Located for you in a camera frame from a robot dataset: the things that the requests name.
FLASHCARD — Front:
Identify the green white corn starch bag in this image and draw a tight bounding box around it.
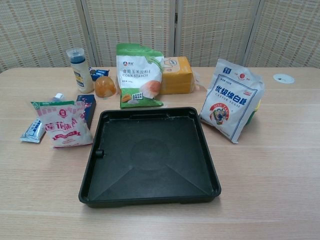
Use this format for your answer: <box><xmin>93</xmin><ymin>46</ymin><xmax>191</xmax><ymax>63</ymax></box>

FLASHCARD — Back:
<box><xmin>115</xmin><ymin>42</ymin><xmax>165</xmax><ymax>109</ymax></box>

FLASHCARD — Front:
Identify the woven folding screen panel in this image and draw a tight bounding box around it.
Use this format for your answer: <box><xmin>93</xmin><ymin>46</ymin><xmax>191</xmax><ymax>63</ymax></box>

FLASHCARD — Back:
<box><xmin>174</xmin><ymin>0</ymin><xmax>263</xmax><ymax>68</ymax></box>
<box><xmin>243</xmin><ymin>0</ymin><xmax>320</xmax><ymax>68</ymax></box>
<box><xmin>81</xmin><ymin>0</ymin><xmax>180</xmax><ymax>68</ymax></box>
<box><xmin>0</xmin><ymin>0</ymin><xmax>97</xmax><ymax>74</ymax></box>

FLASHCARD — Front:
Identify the black plastic tray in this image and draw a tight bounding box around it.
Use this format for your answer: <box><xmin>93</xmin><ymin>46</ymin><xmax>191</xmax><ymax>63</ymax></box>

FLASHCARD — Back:
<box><xmin>78</xmin><ymin>106</ymin><xmax>223</xmax><ymax>209</ymax></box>

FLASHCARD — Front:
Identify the yellow green plastic container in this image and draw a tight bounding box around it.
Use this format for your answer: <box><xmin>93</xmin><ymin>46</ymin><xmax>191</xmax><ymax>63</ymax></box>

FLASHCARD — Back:
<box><xmin>246</xmin><ymin>98</ymin><xmax>263</xmax><ymax>127</ymax></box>

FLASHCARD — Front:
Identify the orange jelly cup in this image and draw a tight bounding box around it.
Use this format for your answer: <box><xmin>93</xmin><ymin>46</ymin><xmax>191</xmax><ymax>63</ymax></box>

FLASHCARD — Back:
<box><xmin>94</xmin><ymin>76</ymin><xmax>117</xmax><ymax>99</ymax></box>

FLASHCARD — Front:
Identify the white castor sugar bag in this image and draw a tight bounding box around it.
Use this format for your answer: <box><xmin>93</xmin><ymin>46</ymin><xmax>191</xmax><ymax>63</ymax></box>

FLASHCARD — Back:
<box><xmin>198</xmin><ymin>58</ymin><xmax>266</xmax><ymax>145</ymax></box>

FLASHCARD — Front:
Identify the yellow tissue pack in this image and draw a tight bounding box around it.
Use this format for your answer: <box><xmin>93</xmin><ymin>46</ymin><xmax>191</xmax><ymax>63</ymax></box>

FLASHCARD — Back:
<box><xmin>158</xmin><ymin>56</ymin><xmax>208</xmax><ymax>95</ymax></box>

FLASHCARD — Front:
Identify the dark blue floral box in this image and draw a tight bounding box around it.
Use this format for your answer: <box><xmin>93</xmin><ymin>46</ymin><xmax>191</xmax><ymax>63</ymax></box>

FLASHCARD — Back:
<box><xmin>75</xmin><ymin>94</ymin><xmax>97</xmax><ymax>131</ymax></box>

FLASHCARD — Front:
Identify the white blue toothpaste tube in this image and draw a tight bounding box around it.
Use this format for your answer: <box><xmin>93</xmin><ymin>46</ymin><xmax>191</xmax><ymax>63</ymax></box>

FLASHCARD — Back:
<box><xmin>19</xmin><ymin>92</ymin><xmax>63</xmax><ymax>144</ymax></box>

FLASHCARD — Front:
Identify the pink white powder bag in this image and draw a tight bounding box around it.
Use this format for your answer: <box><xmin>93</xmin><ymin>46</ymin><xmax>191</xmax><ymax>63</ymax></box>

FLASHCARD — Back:
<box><xmin>30</xmin><ymin>100</ymin><xmax>94</xmax><ymax>149</ymax></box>

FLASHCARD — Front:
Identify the blue cookie packet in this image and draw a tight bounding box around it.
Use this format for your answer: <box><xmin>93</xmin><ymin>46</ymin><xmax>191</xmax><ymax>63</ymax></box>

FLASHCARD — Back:
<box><xmin>88</xmin><ymin>66</ymin><xmax>111</xmax><ymax>82</ymax></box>

